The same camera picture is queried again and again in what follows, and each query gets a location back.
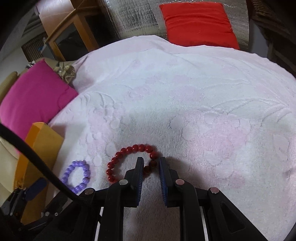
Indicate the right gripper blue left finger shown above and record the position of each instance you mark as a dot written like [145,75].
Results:
[136,183]

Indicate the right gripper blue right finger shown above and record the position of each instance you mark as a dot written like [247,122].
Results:
[165,178]

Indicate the pink white bed blanket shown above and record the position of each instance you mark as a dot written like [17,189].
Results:
[221,117]

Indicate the beige crumpled cloth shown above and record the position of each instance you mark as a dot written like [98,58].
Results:
[65,71]

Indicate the magenta pillow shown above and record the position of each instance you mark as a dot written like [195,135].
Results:
[37,96]

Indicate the small red pillow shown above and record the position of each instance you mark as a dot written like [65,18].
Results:
[199,23]

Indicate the silver foil insulation panel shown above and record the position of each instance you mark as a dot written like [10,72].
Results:
[137,18]

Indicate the wooden cabinet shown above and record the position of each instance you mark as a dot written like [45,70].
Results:
[74,28]

